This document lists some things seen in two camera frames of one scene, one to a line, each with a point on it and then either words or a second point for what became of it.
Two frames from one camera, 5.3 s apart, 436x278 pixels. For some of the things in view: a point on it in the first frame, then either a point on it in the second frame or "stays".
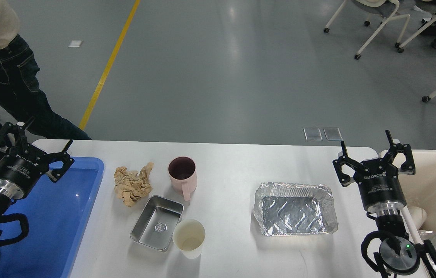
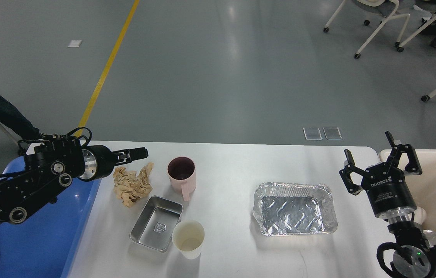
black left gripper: [21, 168] to [100, 160]
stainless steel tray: [156, 223] stays
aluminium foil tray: [285, 209] stays
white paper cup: [189, 235] stays
